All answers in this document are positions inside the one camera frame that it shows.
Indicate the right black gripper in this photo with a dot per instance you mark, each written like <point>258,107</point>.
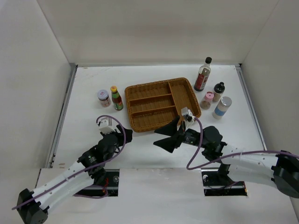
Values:
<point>175,141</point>

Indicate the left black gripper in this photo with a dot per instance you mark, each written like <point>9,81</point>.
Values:
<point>128,137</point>

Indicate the green red chili sauce bottle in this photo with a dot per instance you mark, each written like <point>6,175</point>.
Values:
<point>116,98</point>

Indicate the white lid red jar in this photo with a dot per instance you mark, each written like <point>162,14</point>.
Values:
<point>104,98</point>

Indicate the pink cap spice jar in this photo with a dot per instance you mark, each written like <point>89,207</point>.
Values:
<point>207,100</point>

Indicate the silver cap blue-label jar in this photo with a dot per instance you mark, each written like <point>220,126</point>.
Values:
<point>222,107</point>

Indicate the black cap spice bottle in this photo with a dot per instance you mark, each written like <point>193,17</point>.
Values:
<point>218,90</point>

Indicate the tall dark sauce bottle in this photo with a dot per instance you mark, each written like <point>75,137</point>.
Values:
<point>203,74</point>

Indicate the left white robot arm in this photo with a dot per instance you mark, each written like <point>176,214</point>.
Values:
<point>34,206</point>

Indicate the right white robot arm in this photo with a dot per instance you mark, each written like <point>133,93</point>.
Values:
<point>278,169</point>

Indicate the brown wicker divided tray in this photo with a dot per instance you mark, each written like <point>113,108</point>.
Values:
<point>153,105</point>

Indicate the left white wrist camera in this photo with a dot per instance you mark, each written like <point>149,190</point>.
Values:
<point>105,125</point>

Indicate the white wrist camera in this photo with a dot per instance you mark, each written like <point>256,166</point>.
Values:
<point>105,125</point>
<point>187,115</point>

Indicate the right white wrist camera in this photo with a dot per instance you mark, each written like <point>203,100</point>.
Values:
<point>187,115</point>

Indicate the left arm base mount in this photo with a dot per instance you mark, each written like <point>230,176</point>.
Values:
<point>108,185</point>

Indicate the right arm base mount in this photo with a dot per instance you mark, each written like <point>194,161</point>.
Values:
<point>213,185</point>

